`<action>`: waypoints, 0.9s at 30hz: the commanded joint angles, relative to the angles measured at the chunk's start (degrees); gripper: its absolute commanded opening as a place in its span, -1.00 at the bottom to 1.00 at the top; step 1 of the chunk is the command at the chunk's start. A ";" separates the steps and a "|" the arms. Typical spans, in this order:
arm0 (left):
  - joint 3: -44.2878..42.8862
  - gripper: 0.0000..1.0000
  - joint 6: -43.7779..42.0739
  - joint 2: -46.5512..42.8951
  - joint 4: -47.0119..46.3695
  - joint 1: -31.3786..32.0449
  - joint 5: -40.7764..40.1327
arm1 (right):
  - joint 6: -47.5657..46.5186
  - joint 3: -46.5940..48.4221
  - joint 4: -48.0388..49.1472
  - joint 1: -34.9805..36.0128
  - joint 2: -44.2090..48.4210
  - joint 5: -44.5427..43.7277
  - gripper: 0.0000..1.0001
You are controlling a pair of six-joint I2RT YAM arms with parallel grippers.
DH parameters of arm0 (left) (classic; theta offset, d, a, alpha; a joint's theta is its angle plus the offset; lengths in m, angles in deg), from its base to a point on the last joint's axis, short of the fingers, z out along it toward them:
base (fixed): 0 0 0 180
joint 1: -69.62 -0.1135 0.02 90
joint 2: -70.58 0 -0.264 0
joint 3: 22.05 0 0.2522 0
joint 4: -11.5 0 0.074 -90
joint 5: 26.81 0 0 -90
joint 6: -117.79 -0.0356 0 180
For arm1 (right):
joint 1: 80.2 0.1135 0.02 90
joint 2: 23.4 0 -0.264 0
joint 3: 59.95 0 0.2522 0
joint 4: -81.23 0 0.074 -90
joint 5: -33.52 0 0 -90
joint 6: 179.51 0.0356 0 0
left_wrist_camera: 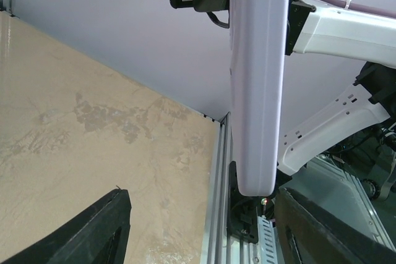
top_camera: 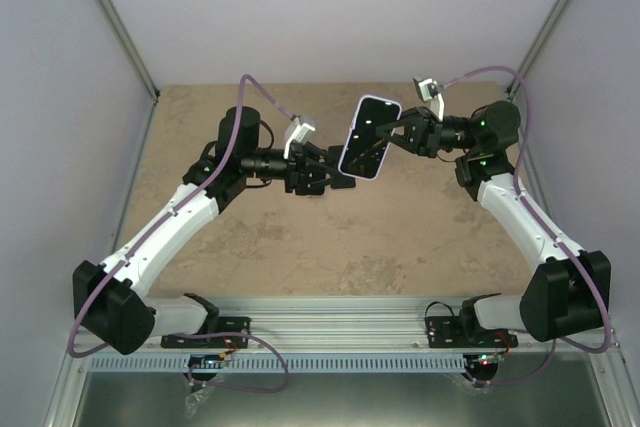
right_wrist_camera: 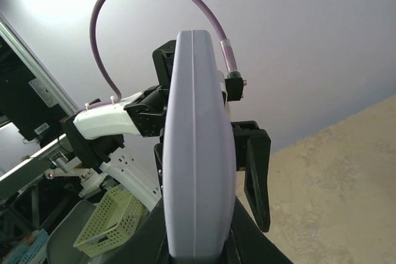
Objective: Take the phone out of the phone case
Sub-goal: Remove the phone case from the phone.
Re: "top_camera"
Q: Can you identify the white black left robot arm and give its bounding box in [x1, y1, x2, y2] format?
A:
[71, 107, 341, 355]

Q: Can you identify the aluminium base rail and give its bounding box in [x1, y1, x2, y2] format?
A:
[69, 294, 621, 352]

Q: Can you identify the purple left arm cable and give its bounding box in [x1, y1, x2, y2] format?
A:
[67, 73, 301, 359]

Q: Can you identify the left controller circuit board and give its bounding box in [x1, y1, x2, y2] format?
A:
[187, 351, 233, 370]

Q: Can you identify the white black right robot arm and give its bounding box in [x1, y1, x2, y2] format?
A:
[376, 101, 612, 352]

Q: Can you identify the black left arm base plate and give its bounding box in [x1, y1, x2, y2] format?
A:
[160, 316, 251, 350]

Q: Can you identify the black phone with white edge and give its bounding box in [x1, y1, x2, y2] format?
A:
[338, 95, 402, 180]

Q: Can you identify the right controller circuit board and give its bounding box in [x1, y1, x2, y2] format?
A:
[476, 351, 506, 366]

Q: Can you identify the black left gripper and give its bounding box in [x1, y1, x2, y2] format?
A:
[242, 142, 342, 196]

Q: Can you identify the black phone case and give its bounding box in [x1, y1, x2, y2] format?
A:
[296, 186, 325, 196]

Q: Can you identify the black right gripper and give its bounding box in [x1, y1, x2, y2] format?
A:
[375, 106, 480, 159]

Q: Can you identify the controller circuit board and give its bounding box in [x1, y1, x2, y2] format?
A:
[187, 351, 233, 370]
[476, 351, 506, 366]

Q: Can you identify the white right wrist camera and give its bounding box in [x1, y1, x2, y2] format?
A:
[413, 77, 445, 121]

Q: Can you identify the grey slotted cable duct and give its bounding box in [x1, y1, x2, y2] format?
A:
[88, 353, 467, 374]

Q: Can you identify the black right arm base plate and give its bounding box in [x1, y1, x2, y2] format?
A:
[424, 316, 519, 349]

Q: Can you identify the aluminium frame post left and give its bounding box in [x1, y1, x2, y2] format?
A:
[95, 0, 159, 103]

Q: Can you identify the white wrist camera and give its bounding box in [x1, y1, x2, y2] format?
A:
[413, 77, 445, 121]
[283, 115, 316, 159]

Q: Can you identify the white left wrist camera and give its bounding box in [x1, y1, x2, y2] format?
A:
[283, 115, 316, 159]

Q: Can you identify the clear plastic bag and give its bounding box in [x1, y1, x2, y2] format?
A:
[184, 389, 208, 419]

